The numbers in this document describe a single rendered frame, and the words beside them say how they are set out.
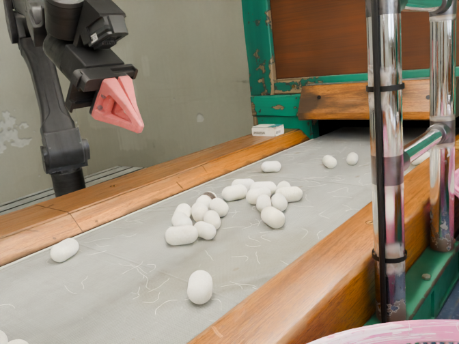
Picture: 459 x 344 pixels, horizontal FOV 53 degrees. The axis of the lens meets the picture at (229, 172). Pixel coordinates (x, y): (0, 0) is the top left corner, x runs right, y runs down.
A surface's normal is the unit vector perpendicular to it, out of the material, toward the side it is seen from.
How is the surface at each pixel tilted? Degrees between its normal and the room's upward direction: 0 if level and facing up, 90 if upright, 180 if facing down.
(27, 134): 90
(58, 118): 71
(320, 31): 90
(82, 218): 45
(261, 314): 0
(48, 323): 0
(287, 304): 0
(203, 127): 90
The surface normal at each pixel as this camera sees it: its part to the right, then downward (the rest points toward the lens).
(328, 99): -0.60, -0.14
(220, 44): -0.57, 0.26
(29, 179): 0.82, 0.05
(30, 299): -0.11, -0.97
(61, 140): 0.43, -0.17
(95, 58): 0.42, -0.69
